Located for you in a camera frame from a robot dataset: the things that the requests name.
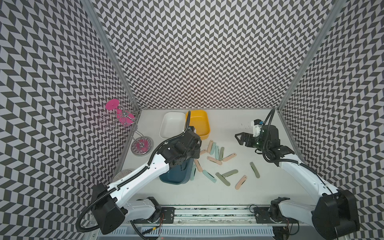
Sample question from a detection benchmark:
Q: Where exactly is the white storage box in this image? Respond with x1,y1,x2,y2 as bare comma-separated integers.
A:
159,112,186,140

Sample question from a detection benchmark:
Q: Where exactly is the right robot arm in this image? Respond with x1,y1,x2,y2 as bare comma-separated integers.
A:
235,109,360,240

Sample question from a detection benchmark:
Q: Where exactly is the dark teal storage box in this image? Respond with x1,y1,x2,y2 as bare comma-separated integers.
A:
159,159,194,185

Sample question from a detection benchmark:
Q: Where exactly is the mint fruit knife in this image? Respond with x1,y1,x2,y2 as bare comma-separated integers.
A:
203,170,217,183
210,142,217,155
215,146,220,160
190,164,197,181

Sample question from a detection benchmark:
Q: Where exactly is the olive fruit knife right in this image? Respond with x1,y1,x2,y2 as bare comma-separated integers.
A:
250,162,261,179

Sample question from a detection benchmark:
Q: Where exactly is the olive fruit knife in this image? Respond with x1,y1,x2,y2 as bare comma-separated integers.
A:
250,162,261,179
216,173,231,187
218,147,225,161

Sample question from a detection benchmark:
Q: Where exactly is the mint fruit knife lower left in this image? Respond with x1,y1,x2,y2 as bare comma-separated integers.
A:
190,164,197,181

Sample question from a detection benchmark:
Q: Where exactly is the olive fruit knife angled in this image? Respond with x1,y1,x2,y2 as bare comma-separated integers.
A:
222,169,239,178

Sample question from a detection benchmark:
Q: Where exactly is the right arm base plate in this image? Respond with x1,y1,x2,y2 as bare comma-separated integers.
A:
251,206,298,225

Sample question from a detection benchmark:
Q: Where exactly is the olive fruit knife upper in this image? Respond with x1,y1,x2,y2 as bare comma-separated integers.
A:
218,147,225,161

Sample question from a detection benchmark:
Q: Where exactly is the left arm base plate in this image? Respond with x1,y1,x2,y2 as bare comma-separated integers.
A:
134,207,176,225

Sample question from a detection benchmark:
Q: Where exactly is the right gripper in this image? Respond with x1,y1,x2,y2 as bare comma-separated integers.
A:
235,131,269,151

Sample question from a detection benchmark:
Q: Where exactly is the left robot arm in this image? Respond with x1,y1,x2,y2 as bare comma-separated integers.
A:
75,112,202,235

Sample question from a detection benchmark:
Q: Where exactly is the olive fruit knife lower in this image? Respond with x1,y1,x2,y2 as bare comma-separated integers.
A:
216,173,231,187

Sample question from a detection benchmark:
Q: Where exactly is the yellow storage box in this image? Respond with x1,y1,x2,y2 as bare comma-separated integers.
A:
189,110,211,140

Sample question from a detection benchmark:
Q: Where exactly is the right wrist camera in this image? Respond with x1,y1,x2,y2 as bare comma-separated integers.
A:
251,119,264,138

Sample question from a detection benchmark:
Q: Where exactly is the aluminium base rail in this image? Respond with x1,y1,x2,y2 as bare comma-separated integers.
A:
89,203,343,229

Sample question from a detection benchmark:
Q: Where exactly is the mint fruit knife middle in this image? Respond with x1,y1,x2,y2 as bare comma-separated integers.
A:
215,146,220,160

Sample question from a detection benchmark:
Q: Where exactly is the mint fruit knife upper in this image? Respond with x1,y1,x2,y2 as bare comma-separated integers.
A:
210,142,217,155

